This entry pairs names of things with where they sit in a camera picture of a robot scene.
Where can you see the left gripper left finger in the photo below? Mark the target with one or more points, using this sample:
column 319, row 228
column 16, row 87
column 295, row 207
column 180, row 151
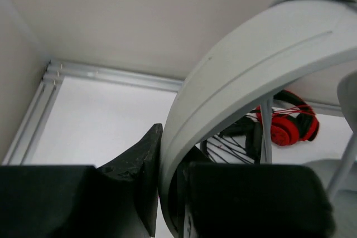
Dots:
column 118, row 199

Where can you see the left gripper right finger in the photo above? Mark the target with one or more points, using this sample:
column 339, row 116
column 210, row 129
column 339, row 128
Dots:
column 250, row 200

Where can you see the white grey headphones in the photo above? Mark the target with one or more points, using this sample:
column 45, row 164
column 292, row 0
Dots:
column 271, row 50

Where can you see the red black headphones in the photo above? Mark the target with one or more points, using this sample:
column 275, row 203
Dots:
column 297, row 125

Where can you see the black headset with cable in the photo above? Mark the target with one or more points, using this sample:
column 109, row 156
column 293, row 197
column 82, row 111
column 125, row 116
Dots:
column 238, row 143

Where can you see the aluminium frame rail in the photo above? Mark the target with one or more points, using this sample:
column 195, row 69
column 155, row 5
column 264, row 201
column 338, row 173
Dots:
column 81, row 114

